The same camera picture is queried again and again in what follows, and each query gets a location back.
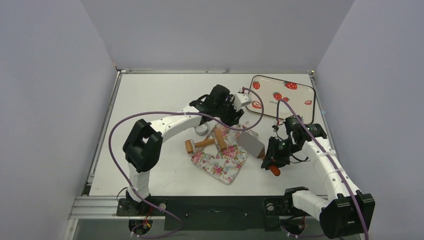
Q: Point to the strawberry pattern tray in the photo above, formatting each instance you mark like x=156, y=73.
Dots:
x=270, y=90

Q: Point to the white dough piece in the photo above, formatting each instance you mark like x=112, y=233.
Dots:
x=211, y=150

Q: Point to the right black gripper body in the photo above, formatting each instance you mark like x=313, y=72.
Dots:
x=274, y=155

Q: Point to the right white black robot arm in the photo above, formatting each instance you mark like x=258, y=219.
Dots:
x=346, y=211

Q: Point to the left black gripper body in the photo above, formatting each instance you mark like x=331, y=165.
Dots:
x=227, y=112

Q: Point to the aluminium front rail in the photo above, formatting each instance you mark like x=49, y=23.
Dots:
x=99, y=207

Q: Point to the metal spatula wooden handle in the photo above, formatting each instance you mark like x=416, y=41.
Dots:
x=257, y=150

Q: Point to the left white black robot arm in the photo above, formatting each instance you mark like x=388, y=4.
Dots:
x=143, y=145

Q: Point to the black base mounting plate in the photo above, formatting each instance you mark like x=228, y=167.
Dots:
x=270, y=223

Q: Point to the floral pattern tray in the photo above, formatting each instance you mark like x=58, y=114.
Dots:
x=226, y=165

